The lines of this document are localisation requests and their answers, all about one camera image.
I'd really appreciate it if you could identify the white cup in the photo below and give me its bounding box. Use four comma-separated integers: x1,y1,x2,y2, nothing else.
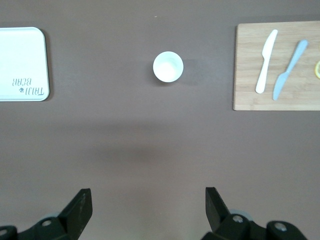
152,51,185,84

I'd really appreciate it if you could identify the wooden cutting board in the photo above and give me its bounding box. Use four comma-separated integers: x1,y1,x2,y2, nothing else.
232,20,320,111

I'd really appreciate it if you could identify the white plastic knife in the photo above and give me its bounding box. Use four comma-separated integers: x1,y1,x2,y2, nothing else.
255,29,279,95

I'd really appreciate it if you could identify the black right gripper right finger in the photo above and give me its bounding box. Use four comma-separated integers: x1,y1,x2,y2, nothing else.
201,186,309,240

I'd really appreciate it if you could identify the cream bear print tray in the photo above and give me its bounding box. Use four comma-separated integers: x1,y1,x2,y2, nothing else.
0,26,50,102

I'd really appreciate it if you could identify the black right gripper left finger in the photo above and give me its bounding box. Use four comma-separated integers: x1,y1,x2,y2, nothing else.
0,188,94,240

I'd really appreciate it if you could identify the grey plastic knife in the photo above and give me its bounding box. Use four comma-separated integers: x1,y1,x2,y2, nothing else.
272,39,309,102

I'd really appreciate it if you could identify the brown table cover mat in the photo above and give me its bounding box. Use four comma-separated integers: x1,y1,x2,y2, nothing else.
0,0,320,240

